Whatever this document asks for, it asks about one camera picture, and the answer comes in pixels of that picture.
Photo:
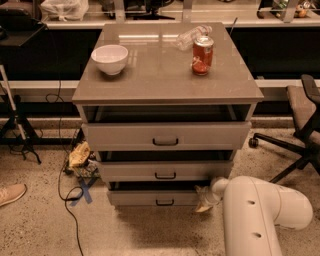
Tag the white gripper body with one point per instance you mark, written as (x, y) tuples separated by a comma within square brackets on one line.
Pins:
[(214, 194)]

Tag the grey bottom drawer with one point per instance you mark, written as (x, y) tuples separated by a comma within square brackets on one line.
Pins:
[(153, 198)]

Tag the grey drawer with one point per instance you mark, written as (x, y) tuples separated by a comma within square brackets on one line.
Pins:
[(153, 198), (166, 136), (164, 170)]

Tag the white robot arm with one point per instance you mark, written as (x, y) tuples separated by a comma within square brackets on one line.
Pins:
[(252, 210)]

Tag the grey top drawer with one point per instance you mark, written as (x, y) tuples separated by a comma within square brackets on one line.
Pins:
[(166, 136)]

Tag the grey middle drawer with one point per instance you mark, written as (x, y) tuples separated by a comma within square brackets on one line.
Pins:
[(164, 170)]

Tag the grey drawer cabinet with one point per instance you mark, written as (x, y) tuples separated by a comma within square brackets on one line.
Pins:
[(158, 86)]

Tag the blue tape cross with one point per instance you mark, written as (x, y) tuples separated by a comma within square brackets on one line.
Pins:
[(85, 185)]

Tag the yellow chip bag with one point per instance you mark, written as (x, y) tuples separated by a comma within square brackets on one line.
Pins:
[(79, 154)]

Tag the black office chair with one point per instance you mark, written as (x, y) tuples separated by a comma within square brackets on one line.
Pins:
[(305, 105)]

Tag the red soda can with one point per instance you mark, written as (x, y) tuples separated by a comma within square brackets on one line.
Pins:
[(202, 55)]

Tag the clear plastic bottle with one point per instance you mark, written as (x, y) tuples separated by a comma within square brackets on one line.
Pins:
[(185, 40)]

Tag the white ceramic bowl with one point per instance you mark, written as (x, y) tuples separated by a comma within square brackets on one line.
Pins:
[(110, 59)]

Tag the tan shoe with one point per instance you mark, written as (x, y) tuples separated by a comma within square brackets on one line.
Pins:
[(12, 193)]

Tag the black monitor stand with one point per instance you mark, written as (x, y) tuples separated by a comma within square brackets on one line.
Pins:
[(151, 10)]

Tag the white plastic bag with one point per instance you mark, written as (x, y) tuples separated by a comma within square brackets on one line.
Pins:
[(64, 10)]

